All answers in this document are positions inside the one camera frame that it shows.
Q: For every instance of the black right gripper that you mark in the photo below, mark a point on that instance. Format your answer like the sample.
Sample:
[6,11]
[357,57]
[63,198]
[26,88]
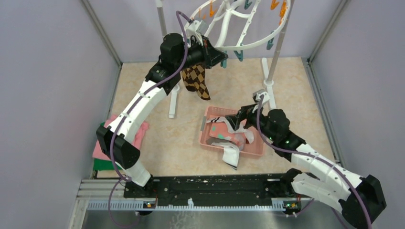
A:
[246,112]

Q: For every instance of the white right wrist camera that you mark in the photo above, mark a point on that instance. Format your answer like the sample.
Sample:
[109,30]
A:
[260,98]

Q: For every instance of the white black striped sock front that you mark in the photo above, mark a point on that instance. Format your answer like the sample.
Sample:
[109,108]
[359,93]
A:
[221,119]

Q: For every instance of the brown argyle sock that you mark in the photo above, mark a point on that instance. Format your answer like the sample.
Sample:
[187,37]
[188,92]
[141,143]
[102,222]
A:
[194,81]

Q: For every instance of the white black striped sock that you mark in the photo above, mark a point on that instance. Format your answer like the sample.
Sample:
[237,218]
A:
[231,153]
[221,119]

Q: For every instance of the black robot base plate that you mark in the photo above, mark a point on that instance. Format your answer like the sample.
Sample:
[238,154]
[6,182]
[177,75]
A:
[219,193]

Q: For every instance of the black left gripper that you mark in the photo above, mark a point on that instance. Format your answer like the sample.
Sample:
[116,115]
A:
[211,56]

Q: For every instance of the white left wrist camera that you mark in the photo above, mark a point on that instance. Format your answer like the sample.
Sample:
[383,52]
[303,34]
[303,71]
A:
[196,29]

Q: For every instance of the pink folded cloth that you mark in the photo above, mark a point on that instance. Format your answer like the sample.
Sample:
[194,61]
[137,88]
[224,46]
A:
[137,141]

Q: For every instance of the pink plastic basket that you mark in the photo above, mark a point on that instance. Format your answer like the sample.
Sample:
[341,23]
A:
[254,150]

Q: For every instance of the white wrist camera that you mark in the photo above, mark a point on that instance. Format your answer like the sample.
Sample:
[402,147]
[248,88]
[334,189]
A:
[196,29]
[260,98]

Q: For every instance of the pink dotted sock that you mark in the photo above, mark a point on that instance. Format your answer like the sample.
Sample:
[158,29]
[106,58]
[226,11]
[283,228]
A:
[219,134]

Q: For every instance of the white drying rack stand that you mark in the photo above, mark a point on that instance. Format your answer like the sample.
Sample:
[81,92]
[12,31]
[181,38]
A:
[246,9]

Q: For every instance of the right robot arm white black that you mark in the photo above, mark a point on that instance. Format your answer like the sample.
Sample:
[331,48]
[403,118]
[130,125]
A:
[360,200]

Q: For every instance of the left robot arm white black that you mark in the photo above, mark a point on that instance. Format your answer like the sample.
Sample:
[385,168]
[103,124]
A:
[176,55]

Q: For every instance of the green folded cloth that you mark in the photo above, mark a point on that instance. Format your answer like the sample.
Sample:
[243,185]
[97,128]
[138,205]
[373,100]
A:
[101,161]

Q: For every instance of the white oval clip hanger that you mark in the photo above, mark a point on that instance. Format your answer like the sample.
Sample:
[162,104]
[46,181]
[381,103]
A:
[264,22]

